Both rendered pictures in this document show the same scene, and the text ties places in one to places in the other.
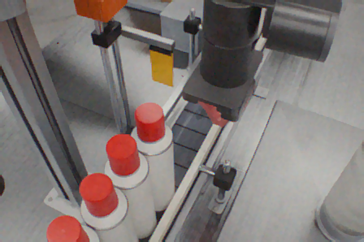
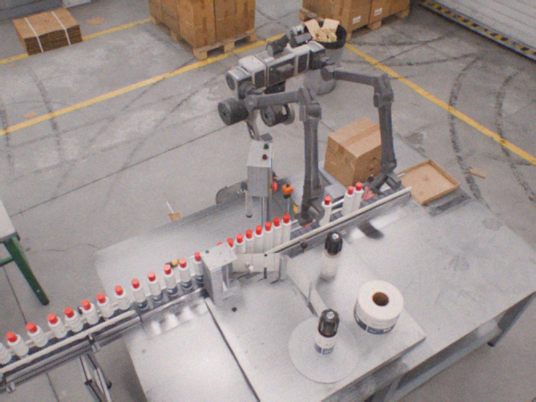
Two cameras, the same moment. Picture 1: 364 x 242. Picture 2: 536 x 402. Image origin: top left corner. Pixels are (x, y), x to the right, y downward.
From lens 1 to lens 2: 1.97 m
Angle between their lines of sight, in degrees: 22
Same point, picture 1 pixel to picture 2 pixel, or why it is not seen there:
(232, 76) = (304, 217)
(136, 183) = (276, 229)
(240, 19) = (305, 206)
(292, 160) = not seen: hidden behind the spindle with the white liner
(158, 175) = (284, 231)
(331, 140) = (345, 254)
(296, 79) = (360, 234)
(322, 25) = (315, 214)
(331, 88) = (372, 244)
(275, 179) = (318, 254)
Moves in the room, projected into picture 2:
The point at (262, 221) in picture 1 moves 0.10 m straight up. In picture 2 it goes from (306, 261) to (307, 249)
